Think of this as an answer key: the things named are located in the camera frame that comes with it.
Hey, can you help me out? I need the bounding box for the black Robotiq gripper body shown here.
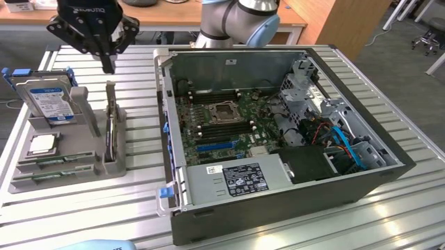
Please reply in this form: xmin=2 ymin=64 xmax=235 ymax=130
xmin=56 ymin=0 xmax=125 ymax=40

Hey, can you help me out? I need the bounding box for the black RAM slot bank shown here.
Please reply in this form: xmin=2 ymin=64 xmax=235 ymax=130
xmin=188 ymin=89 xmax=244 ymax=104
xmin=196 ymin=121 xmax=258 ymax=139

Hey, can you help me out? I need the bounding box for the green RAM stick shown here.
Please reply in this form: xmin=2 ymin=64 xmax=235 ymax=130
xmin=36 ymin=155 xmax=84 ymax=165
xmin=29 ymin=170 xmax=80 ymax=182

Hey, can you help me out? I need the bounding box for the wooden desk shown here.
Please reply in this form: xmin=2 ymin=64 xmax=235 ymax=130
xmin=0 ymin=0 xmax=308 ymax=32

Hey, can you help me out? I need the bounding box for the white box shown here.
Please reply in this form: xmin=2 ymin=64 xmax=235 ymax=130
xmin=6 ymin=0 xmax=56 ymax=13

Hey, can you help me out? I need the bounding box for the hard disk in blue caddy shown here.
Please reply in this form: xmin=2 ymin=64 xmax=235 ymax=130
xmin=1 ymin=66 xmax=76 ymax=88

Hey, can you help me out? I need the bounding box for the hard disk with blue label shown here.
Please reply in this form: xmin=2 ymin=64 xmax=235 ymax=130
xmin=14 ymin=79 xmax=76 ymax=122

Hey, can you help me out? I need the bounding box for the graphics card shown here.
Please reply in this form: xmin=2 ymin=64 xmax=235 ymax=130
xmin=103 ymin=80 xmax=121 ymax=164

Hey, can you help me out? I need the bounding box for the grey parts rack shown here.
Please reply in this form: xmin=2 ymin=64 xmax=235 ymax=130
xmin=8 ymin=80 xmax=128 ymax=195

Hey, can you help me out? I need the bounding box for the metal CPU socket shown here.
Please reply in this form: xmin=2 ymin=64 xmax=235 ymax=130
xmin=203 ymin=99 xmax=244 ymax=125

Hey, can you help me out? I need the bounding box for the silver CPU chip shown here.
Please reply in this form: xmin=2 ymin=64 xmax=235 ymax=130
xmin=27 ymin=134 xmax=57 ymax=155

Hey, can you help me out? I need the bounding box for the green motherboard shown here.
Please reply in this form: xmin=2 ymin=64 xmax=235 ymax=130
xmin=175 ymin=89 xmax=283 ymax=167

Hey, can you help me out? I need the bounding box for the blue expansion slot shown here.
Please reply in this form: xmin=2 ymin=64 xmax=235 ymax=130
xmin=196 ymin=142 xmax=235 ymax=153

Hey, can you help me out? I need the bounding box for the grey metal disk bay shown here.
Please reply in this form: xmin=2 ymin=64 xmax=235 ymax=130
xmin=276 ymin=58 xmax=398 ymax=170

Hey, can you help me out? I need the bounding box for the wooden cabinet panel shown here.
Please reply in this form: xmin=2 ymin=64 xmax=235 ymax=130
xmin=304 ymin=0 xmax=393 ymax=63

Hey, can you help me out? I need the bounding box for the silver power supply unit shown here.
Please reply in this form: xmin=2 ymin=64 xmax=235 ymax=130
xmin=184 ymin=153 xmax=292 ymax=206

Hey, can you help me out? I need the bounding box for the black fan shroud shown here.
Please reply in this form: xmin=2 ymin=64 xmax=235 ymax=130
xmin=279 ymin=145 xmax=338 ymax=185

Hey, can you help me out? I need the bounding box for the black open PC case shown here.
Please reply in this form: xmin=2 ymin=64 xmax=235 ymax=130
xmin=152 ymin=46 xmax=418 ymax=247

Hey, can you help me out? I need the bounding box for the black stool with chrome base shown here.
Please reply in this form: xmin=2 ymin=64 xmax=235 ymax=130
xmin=411 ymin=17 xmax=445 ymax=57

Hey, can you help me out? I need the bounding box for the blue flat wire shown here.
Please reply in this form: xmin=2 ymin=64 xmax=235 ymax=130
xmin=331 ymin=124 xmax=363 ymax=168

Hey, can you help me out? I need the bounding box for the white table frame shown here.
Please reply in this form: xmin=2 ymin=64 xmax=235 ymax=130
xmin=381 ymin=0 xmax=445 ymax=31

